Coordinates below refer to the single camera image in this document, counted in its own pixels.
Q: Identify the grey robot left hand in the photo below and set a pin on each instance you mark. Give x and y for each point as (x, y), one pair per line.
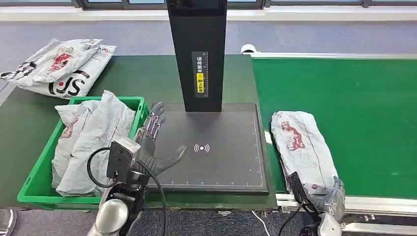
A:
(150, 153)

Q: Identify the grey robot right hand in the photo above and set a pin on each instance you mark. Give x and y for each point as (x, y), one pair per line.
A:
(337, 202)

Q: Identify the grey parcel bag red print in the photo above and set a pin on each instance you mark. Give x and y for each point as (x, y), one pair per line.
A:
(70, 123)
(303, 146)

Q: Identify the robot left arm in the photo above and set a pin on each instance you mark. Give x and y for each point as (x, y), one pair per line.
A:
(112, 215)

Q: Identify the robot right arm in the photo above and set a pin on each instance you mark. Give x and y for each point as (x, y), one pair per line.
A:
(329, 226)

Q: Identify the plain grey crumpled parcel bag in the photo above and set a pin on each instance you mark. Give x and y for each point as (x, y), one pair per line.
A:
(97, 140)

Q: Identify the green conveyor belt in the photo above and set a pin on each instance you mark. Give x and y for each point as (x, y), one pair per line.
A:
(351, 114)

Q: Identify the black yellow column label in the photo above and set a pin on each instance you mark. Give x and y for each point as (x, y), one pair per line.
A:
(200, 75)

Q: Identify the white parcel bag black letters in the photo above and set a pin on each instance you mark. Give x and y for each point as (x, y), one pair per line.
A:
(81, 81)

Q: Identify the green plastic crate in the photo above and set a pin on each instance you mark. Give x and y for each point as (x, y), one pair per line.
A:
(35, 192)

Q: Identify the black scanner column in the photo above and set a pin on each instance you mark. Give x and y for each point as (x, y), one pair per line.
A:
(195, 32)

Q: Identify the white parcel bag red print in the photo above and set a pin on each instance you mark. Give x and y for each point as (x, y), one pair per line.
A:
(55, 62)

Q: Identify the chrome rounded object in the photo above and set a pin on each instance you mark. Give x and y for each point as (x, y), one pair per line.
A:
(6, 223)

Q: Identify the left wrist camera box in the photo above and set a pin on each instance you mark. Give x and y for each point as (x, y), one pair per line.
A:
(122, 156)

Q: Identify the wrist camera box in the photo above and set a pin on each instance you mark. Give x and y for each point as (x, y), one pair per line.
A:
(297, 187)
(122, 156)

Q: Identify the silver conveyor frame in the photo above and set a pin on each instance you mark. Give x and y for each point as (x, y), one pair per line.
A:
(374, 206)

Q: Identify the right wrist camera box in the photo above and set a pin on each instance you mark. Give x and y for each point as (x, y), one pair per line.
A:
(297, 187)

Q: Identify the black scanner base plate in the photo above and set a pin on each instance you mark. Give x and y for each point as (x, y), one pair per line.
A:
(224, 163)

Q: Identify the dark window frame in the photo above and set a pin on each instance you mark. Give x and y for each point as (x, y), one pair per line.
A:
(97, 3)

